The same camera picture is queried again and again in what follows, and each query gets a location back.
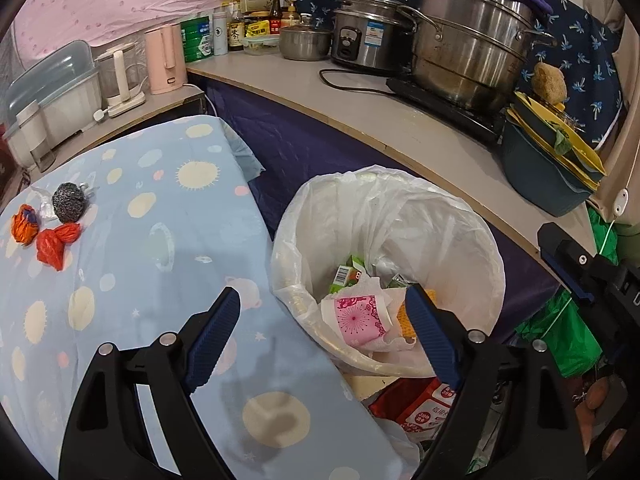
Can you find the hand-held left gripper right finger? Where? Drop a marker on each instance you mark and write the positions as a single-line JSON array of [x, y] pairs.
[[430, 337]]

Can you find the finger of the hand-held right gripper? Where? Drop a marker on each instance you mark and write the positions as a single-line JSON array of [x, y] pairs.
[[567, 255]]

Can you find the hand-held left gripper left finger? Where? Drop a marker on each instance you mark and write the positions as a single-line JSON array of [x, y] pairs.
[[215, 337]]

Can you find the yellow sponge cloth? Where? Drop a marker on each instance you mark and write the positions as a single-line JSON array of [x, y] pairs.
[[404, 320]]

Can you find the green cardboard box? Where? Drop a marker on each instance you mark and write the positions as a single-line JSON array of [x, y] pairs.
[[350, 272]]

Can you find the trash bin with white bag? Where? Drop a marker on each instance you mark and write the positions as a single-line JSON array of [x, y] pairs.
[[440, 220]]

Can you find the green plastic sheet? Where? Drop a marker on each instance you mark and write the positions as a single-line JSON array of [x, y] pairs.
[[565, 340]]

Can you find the red snack packet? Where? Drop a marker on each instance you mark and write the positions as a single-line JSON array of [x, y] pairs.
[[415, 405]]

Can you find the pink patterned paper wrapper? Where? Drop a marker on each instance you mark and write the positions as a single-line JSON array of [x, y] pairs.
[[357, 317]]

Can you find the blue basin with yellow rim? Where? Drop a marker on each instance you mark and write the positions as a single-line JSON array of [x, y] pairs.
[[535, 175], [585, 152]]

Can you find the green leaf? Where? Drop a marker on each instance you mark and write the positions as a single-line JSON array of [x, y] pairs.
[[562, 142]]

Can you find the light blue printed tablecloth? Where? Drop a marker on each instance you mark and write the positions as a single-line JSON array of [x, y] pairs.
[[150, 210]]

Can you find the tan loofah sponge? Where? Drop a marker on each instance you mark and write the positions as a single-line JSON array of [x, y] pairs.
[[549, 85]]

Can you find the red crumpled plastic bag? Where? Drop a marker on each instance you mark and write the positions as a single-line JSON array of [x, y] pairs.
[[55, 247]]

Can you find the steel wool scrubber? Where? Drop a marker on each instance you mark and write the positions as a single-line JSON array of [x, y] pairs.
[[70, 202]]

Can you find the purple cloth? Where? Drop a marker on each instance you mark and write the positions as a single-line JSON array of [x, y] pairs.
[[280, 150]]

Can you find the black induction cooker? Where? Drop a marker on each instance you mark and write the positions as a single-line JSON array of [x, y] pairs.
[[435, 97]]

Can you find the clear crumpled wrapper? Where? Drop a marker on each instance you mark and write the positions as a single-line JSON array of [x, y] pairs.
[[45, 205]]

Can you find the orange and blue crumpled wrapper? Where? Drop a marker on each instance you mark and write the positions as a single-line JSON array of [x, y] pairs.
[[25, 225]]

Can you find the large steel steamer pot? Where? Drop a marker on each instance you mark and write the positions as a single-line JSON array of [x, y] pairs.
[[470, 45]]

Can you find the white power plug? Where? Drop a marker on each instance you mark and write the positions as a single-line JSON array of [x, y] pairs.
[[100, 115]]

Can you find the white glass electric kettle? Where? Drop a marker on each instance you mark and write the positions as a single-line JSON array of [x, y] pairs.
[[119, 72]]

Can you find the pink electric kettle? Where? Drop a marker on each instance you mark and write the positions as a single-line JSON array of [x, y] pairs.
[[162, 60]]

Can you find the steel rice cooker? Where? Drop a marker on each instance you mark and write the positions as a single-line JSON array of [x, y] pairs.
[[370, 35]]

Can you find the clear lidded dish rack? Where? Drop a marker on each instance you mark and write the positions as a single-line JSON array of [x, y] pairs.
[[60, 85]]

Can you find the green tin can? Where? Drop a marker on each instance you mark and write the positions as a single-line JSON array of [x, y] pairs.
[[197, 40]]

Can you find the white plastic bottle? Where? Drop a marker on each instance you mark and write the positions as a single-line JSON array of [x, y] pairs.
[[220, 35]]

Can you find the labelled soy sauce bottle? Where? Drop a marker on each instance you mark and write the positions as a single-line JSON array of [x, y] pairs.
[[236, 32]]

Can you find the small steel pot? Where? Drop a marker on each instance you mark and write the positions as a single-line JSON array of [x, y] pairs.
[[305, 42]]

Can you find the dark sauce bottle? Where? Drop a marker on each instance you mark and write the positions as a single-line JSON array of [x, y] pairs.
[[276, 12]]

